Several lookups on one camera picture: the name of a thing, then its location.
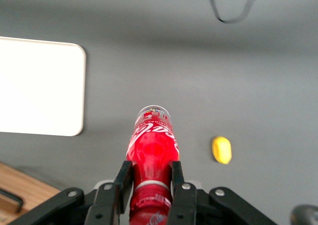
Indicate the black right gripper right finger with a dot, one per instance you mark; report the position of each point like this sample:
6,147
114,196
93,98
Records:
191,207

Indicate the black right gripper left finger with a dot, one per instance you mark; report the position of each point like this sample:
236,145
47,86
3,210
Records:
104,205

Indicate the red coke bottle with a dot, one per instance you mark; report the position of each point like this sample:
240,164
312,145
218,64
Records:
152,150

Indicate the white rectangular tray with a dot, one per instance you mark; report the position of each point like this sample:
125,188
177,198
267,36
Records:
39,86

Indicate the small yellow oval object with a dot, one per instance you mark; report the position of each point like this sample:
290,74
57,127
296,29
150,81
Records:
221,149

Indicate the light wooden board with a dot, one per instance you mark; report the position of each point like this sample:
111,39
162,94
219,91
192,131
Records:
22,185

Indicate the dark grey rounded object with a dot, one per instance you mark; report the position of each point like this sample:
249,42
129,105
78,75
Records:
306,216

